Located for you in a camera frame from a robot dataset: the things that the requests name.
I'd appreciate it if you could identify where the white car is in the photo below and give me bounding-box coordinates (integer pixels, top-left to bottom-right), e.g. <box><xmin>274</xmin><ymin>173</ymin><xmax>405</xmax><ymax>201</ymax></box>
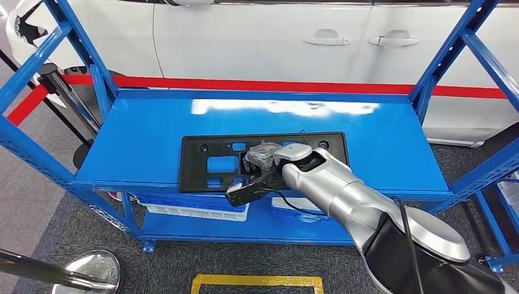
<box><xmin>6</xmin><ymin>0</ymin><xmax>519</xmax><ymax>148</ymax></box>

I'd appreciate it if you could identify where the blue metal shelf rack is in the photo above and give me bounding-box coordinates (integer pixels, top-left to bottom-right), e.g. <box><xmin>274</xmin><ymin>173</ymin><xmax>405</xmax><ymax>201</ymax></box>
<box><xmin>0</xmin><ymin>0</ymin><xmax>519</xmax><ymax>254</ymax></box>

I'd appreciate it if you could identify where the red barrier belt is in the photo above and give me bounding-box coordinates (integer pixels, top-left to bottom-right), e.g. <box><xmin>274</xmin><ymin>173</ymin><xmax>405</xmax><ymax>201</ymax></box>
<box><xmin>6</xmin><ymin>83</ymin><xmax>51</xmax><ymax>127</ymax></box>
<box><xmin>61</xmin><ymin>74</ymin><xmax>507</xmax><ymax>100</ymax></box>

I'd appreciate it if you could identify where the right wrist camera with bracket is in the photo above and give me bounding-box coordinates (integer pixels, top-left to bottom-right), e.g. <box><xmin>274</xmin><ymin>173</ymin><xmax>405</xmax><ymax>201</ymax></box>
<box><xmin>225</xmin><ymin>168</ymin><xmax>285</xmax><ymax>208</ymax></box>

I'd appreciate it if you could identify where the thin black pole stand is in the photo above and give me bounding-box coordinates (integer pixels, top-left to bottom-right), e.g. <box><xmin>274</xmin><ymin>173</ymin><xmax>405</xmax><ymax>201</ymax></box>
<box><xmin>0</xmin><ymin>48</ymin><xmax>95</xmax><ymax>169</ymax></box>

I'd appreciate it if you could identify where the white plastic bin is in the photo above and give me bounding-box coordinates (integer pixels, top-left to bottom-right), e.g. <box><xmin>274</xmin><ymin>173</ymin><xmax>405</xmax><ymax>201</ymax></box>
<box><xmin>271</xmin><ymin>197</ymin><xmax>322</xmax><ymax>213</ymax></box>
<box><xmin>144</xmin><ymin>203</ymin><xmax>250</xmax><ymax>222</ymax></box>
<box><xmin>496</xmin><ymin>172</ymin><xmax>519</xmax><ymax>208</ymax></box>

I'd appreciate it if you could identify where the blue plastic bin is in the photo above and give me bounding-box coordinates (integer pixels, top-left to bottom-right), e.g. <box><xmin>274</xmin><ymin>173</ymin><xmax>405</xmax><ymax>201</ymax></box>
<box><xmin>135</xmin><ymin>194</ymin><xmax>248</xmax><ymax>214</ymax></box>
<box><xmin>271</xmin><ymin>206</ymin><xmax>337</xmax><ymax>224</ymax></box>

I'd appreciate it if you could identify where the black plastic plate frame part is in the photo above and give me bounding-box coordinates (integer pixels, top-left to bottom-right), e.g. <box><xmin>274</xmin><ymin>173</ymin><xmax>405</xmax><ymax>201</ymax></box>
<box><xmin>178</xmin><ymin>132</ymin><xmax>349</xmax><ymax>194</ymax></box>

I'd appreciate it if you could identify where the chrome stanchion post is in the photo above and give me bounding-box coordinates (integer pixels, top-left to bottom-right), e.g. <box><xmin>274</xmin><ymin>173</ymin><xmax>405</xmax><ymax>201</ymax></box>
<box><xmin>0</xmin><ymin>248</ymin><xmax>122</xmax><ymax>294</ymax></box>
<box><xmin>37</xmin><ymin>62</ymin><xmax>102</xmax><ymax>137</ymax></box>

